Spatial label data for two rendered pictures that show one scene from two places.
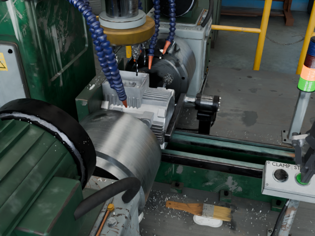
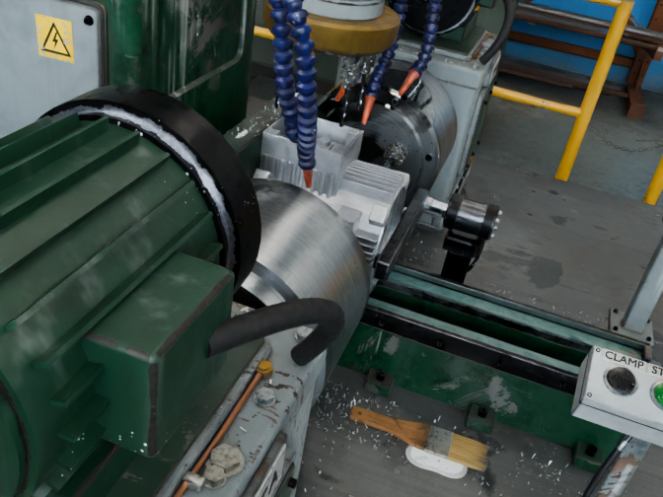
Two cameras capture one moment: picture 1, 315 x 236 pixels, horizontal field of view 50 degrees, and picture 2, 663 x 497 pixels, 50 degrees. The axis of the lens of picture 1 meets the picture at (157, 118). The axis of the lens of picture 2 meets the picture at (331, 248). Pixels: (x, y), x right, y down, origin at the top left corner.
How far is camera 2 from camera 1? 9 cm
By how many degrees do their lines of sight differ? 2
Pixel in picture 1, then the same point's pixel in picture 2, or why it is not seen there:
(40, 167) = (151, 227)
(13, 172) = (97, 219)
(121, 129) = (299, 223)
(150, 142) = (353, 263)
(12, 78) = (80, 81)
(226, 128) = (494, 283)
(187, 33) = (449, 70)
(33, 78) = not seen: hidden behind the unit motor
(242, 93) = (536, 221)
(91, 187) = not seen: hidden behind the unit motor
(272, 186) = (601, 399)
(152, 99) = (363, 183)
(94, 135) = not seen: hidden behind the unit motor
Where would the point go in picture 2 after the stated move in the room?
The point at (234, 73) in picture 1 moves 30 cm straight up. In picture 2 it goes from (522, 179) to (559, 66)
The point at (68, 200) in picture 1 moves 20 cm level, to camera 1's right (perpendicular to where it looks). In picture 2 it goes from (206, 303) to (567, 366)
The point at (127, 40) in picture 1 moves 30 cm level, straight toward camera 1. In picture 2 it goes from (338, 43) to (343, 148)
